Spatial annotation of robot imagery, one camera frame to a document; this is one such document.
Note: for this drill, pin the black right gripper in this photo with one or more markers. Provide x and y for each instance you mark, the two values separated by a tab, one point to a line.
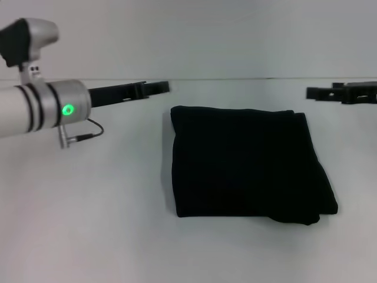
360	93

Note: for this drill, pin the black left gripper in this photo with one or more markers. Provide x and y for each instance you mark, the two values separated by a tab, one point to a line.
116	94

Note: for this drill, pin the black shirt with FREE print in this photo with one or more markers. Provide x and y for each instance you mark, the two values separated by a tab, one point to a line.
250	165

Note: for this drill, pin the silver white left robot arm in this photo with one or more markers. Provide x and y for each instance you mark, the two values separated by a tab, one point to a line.
41	106

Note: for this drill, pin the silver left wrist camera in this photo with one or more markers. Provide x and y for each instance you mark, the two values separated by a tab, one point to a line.
28	44

